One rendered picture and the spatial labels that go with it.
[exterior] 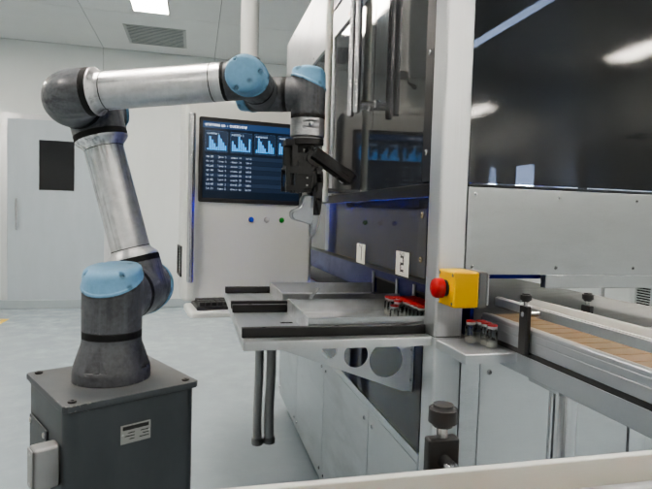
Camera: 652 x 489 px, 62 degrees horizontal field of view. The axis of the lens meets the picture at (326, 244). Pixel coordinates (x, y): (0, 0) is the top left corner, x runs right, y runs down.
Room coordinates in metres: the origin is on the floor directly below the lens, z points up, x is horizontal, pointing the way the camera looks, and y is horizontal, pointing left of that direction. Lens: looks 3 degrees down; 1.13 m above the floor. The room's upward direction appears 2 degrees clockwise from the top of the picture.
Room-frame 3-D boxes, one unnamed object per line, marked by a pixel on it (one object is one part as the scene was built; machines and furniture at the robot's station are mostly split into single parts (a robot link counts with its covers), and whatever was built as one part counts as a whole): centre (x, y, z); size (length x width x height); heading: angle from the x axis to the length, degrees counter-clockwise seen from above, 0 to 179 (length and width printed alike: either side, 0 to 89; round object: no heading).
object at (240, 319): (1.44, 0.01, 0.87); 0.70 x 0.48 x 0.02; 14
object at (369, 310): (1.30, -0.10, 0.90); 0.34 x 0.26 x 0.04; 104
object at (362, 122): (1.84, -0.07, 1.50); 0.47 x 0.01 x 0.59; 14
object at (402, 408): (2.15, 0.01, 0.73); 1.98 x 0.01 x 0.25; 14
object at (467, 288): (1.08, -0.28, 0.99); 0.08 x 0.07 x 0.07; 104
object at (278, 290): (1.63, -0.02, 0.90); 0.34 x 0.26 x 0.04; 104
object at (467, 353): (1.08, -0.32, 0.87); 0.14 x 0.13 x 0.02; 104
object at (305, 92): (1.19, 0.05, 1.40); 0.09 x 0.08 x 0.11; 85
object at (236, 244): (2.13, 0.32, 1.19); 0.50 x 0.19 x 0.78; 111
